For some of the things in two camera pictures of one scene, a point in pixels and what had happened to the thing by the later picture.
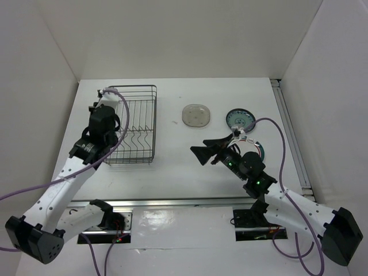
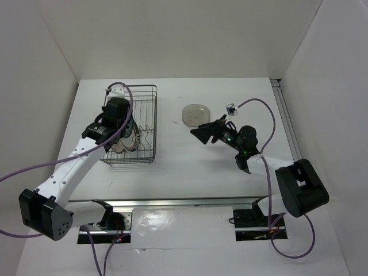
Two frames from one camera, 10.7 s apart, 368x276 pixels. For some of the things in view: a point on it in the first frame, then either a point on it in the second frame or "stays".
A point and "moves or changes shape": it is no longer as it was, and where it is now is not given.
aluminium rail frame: (292, 139) stays
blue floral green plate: (241, 118) -> (130, 142)
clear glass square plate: (195, 115) stays
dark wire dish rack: (138, 144) stays
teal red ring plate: (250, 145) moves or changes shape
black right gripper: (218, 146) -> (206, 130)
